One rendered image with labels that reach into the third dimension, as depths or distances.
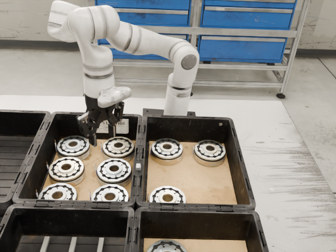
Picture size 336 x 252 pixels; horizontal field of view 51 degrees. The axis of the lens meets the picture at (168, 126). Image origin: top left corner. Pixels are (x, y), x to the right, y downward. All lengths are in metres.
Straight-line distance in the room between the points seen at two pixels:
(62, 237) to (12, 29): 3.25
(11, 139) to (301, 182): 1.03
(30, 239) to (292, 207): 0.81
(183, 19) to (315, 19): 1.69
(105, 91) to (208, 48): 2.17
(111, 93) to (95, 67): 0.07
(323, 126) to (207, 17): 1.25
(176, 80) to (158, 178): 0.37
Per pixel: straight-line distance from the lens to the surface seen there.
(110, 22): 0.80
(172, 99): 1.33
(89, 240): 0.96
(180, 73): 1.26
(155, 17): 2.85
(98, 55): 0.82
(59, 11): 1.09
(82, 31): 0.79
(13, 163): 1.22
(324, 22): 4.16
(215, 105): 1.70
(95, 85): 0.85
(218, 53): 3.00
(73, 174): 1.09
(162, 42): 1.25
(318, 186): 1.40
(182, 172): 1.12
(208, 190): 1.08
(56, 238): 0.98
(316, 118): 3.17
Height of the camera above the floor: 1.60
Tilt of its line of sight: 36 degrees down
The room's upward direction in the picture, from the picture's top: 3 degrees clockwise
